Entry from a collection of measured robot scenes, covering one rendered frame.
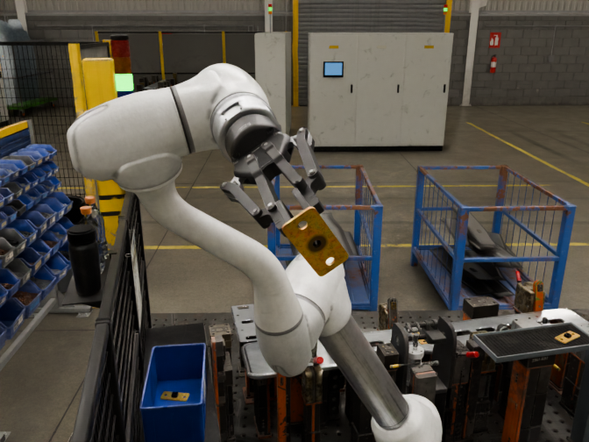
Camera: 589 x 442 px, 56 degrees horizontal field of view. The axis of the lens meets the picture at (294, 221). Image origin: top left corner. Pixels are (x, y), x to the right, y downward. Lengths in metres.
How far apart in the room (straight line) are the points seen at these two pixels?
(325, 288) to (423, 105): 8.88
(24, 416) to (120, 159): 2.98
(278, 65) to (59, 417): 7.22
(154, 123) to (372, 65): 9.03
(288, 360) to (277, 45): 8.61
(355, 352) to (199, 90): 0.80
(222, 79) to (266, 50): 8.78
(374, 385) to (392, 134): 8.67
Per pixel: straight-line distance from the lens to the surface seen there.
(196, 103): 0.80
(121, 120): 0.80
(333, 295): 1.26
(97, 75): 2.11
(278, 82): 9.62
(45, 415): 3.65
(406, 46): 9.85
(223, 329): 2.08
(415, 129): 10.05
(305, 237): 0.54
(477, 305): 2.40
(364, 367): 1.42
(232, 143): 0.70
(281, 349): 1.14
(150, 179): 0.82
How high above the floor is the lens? 2.11
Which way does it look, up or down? 19 degrees down
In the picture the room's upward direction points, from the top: straight up
